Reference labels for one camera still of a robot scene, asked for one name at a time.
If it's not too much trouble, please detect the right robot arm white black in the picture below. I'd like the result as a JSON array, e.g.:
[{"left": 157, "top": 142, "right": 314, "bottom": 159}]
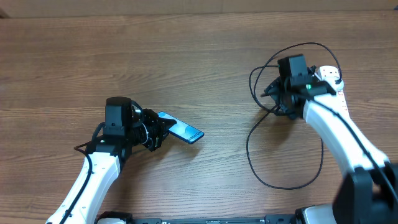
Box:
[{"left": 263, "top": 54, "right": 397, "bottom": 223}]

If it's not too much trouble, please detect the white power strip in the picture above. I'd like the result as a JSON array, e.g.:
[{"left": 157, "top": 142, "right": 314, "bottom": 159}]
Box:
[{"left": 317, "top": 65, "right": 349, "bottom": 116}]

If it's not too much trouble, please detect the black charger cable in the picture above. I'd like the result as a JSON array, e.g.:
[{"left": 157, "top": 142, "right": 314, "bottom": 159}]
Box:
[{"left": 246, "top": 42, "right": 343, "bottom": 190}]

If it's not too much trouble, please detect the white charger plug adapter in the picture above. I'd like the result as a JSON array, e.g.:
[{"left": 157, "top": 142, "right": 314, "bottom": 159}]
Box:
[{"left": 324, "top": 77, "right": 344, "bottom": 92}]

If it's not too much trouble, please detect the blue smartphone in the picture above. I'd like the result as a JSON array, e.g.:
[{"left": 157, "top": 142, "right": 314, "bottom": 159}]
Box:
[{"left": 158, "top": 111, "right": 205, "bottom": 144}]

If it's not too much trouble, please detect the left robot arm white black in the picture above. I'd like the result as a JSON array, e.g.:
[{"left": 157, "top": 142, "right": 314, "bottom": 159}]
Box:
[{"left": 47, "top": 96, "right": 176, "bottom": 223}]

